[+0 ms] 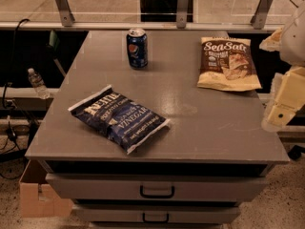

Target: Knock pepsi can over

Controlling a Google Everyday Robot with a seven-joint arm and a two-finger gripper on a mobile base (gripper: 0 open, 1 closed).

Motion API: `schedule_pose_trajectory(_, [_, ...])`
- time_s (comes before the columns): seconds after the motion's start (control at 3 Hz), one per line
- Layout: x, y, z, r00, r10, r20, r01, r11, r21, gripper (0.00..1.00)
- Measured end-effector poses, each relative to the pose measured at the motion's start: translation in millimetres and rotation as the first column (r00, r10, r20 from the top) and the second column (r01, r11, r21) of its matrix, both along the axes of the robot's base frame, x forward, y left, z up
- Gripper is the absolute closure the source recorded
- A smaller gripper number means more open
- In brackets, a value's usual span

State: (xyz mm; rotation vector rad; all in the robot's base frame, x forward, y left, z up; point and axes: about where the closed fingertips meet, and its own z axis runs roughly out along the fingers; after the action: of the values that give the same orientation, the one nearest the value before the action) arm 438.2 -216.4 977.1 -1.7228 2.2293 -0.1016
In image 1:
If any blue pepsi can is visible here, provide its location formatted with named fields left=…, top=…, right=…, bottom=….
left=126, top=29, right=148, bottom=69

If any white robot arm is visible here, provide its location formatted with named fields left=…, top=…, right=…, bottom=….
left=259, top=2, right=305, bottom=132

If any brown sea salt chips bag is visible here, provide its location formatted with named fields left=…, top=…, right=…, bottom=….
left=197, top=37, right=261, bottom=92

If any grey cabinet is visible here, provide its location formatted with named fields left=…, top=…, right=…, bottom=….
left=27, top=31, right=288, bottom=229

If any blue kettle chips bag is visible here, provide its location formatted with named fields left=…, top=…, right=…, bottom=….
left=68, top=85, right=170, bottom=155

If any grey upper drawer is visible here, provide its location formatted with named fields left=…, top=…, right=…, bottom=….
left=46, top=174, right=267, bottom=202

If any grey drawer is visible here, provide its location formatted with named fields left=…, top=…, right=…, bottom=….
left=46, top=174, right=267, bottom=202
left=73, top=204, right=240, bottom=224

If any grey lower drawer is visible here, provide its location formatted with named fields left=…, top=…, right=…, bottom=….
left=73, top=204, right=240, bottom=224

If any clear plastic water bottle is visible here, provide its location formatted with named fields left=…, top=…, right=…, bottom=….
left=28, top=68, right=50, bottom=99

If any cardboard box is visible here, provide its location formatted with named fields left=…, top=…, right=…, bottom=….
left=19, top=160, right=72, bottom=218

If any right metal bracket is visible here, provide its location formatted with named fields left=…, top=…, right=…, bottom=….
left=251, top=0, right=274, bottom=30

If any metal bracket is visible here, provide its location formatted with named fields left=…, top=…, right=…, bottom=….
left=251, top=0, right=274, bottom=30
left=55, top=0, right=75, bottom=27
left=176, top=0, right=189, bottom=29

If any middle metal bracket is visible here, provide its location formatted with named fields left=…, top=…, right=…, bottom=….
left=176, top=0, right=189, bottom=29

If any left metal bracket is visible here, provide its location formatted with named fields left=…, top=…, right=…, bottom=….
left=55, top=0, right=75, bottom=27

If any black cable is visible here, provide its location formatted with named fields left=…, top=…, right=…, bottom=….
left=0, top=17, right=31, bottom=111

